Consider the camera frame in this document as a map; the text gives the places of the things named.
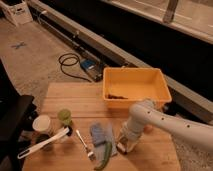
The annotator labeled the dark object in tray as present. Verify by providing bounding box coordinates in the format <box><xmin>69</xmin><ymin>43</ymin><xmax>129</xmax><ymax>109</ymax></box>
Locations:
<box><xmin>107</xmin><ymin>94</ymin><xmax>128</xmax><ymax>99</ymax></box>

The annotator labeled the blue grey cloth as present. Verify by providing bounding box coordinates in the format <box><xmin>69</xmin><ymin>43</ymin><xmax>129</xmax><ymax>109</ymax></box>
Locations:
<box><xmin>90</xmin><ymin>122</ymin><xmax>117</xmax><ymax>161</ymax></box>

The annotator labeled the metal window frame rail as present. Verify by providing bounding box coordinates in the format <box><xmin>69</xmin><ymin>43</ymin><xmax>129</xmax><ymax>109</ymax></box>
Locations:
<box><xmin>28</xmin><ymin>0</ymin><xmax>213</xmax><ymax>125</ymax></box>

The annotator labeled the wooden block eraser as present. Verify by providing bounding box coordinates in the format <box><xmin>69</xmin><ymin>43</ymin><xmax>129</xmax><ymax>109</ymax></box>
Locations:
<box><xmin>116</xmin><ymin>137</ymin><xmax>129</xmax><ymax>154</ymax></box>

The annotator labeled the blue black device on floor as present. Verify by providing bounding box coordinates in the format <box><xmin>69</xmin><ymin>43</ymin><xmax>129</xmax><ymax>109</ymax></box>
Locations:
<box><xmin>80</xmin><ymin>59</ymin><xmax>103</xmax><ymax>82</ymax></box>

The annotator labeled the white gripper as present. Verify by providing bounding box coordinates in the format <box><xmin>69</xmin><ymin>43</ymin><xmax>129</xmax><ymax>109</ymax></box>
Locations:
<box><xmin>118</xmin><ymin>122</ymin><xmax>144</xmax><ymax>153</ymax></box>

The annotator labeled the white cardboard box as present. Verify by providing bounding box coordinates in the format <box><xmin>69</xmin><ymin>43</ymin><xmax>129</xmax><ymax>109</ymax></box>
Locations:
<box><xmin>0</xmin><ymin>0</ymin><xmax>33</xmax><ymax>27</ymax></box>

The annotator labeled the white lidded jar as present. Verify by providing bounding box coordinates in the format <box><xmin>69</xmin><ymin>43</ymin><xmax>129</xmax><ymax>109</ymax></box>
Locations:
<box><xmin>32</xmin><ymin>115</ymin><xmax>53</xmax><ymax>140</ymax></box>

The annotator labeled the black chair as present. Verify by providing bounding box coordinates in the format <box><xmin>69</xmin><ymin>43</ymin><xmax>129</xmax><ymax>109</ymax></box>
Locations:
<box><xmin>0</xmin><ymin>59</ymin><xmax>37</xmax><ymax>171</ymax></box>

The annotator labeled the yellow plastic tray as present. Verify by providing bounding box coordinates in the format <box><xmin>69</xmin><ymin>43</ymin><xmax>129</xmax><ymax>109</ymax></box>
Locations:
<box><xmin>103</xmin><ymin>67</ymin><xmax>172</xmax><ymax>109</ymax></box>

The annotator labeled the black cable coil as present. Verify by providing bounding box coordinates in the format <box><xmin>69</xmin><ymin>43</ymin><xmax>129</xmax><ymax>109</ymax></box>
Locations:
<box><xmin>58</xmin><ymin>52</ymin><xmax>93</xmax><ymax>83</ymax></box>

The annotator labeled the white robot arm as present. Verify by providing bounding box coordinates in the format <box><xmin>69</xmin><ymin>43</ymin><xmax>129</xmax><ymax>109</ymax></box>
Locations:
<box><xmin>117</xmin><ymin>99</ymin><xmax>213</xmax><ymax>153</ymax></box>

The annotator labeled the green lidded cup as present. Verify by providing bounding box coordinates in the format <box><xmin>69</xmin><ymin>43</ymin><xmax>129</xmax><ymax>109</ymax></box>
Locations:
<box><xmin>57</xmin><ymin>109</ymin><xmax>72</xmax><ymax>126</ymax></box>

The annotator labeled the green chili pepper toy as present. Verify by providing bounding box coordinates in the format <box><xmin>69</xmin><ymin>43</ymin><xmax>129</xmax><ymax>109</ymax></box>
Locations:
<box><xmin>94</xmin><ymin>141</ymin><xmax>112</xmax><ymax>171</ymax></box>

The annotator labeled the white plastic spatula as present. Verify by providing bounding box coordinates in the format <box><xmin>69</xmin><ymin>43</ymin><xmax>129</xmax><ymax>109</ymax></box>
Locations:
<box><xmin>17</xmin><ymin>127</ymin><xmax>72</xmax><ymax>159</ymax></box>

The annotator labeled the orange toy fruit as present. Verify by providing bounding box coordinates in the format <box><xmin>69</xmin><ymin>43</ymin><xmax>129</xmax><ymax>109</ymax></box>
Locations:
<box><xmin>145</xmin><ymin>124</ymin><xmax>153</xmax><ymax>132</ymax></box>

